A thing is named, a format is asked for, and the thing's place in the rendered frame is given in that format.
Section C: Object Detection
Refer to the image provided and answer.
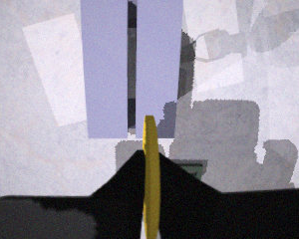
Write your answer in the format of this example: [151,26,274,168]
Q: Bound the dark grey box side panel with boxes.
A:
[128,0,137,128]

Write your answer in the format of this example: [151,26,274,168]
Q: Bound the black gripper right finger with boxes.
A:
[158,152,299,239]

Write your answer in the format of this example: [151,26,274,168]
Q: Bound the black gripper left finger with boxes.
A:
[0,149,146,239]

